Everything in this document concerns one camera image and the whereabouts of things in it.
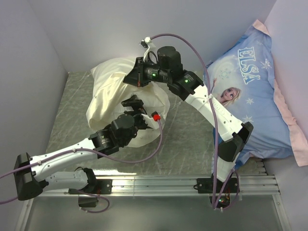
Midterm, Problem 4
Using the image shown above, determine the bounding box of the cream pillowcase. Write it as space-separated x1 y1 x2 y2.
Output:
86 57 170 148

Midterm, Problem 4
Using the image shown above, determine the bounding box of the aluminium mounting rail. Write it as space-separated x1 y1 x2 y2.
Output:
36 175 282 198

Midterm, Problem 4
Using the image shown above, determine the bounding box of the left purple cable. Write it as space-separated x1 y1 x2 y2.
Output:
0 119 164 205

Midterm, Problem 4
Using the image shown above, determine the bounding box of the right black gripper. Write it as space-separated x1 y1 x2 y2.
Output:
123 57 171 88

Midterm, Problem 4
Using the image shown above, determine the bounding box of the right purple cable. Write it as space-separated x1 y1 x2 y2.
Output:
149 33 241 210

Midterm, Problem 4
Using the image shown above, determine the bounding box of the purple cable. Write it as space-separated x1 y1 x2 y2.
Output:
0 119 164 205
149 33 241 210

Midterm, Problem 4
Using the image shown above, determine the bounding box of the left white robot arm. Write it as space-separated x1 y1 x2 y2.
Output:
13 95 161 201

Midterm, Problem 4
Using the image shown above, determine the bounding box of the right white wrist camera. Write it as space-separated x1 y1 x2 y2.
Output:
140 37 156 62

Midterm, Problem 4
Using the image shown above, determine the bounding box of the blue Elsa pillow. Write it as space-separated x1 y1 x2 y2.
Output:
207 21 308 168

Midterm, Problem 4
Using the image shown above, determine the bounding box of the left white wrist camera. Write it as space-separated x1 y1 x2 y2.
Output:
141 111 161 129

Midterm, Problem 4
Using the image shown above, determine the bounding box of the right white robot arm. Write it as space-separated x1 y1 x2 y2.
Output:
124 46 253 193

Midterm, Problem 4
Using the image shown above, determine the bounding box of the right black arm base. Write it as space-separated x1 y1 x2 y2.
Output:
193 176 240 209

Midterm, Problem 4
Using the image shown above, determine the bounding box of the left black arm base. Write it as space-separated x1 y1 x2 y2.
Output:
68 179 113 210

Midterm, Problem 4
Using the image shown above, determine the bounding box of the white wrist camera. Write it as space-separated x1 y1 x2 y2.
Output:
140 37 156 62
141 111 161 129

